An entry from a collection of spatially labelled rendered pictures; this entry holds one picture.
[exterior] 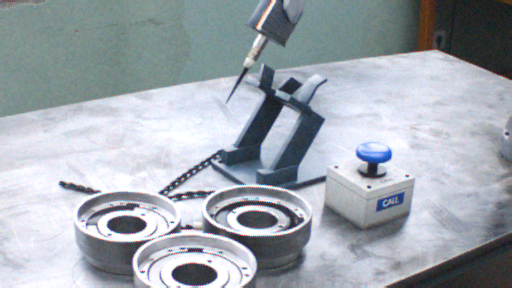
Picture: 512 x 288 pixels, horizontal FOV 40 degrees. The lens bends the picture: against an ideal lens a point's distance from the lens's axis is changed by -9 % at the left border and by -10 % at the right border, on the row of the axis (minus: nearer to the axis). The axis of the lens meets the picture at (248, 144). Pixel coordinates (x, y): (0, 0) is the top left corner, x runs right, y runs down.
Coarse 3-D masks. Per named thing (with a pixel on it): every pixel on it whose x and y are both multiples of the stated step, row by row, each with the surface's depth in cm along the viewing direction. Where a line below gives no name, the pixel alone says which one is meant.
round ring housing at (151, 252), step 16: (160, 240) 66; (176, 240) 67; (192, 240) 68; (208, 240) 68; (224, 240) 67; (144, 256) 65; (160, 256) 66; (224, 256) 67; (240, 256) 66; (144, 272) 63; (176, 272) 65; (192, 272) 66; (208, 272) 65; (224, 272) 64; (240, 272) 65; (256, 272) 62
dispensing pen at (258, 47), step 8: (264, 0) 82; (256, 8) 82; (264, 8) 81; (256, 16) 82; (248, 24) 82; (256, 24) 81; (256, 32) 83; (256, 40) 83; (264, 40) 82; (272, 40) 83; (256, 48) 82; (264, 48) 83; (248, 56) 83; (256, 56) 82; (248, 64) 82; (240, 80) 83
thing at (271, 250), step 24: (216, 192) 76; (240, 192) 77; (264, 192) 77; (288, 192) 76; (240, 216) 74; (264, 216) 75; (312, 216) 72; (240, 240) 68; (264, 240) 68; (288, 240) 69; (264, 264) 70
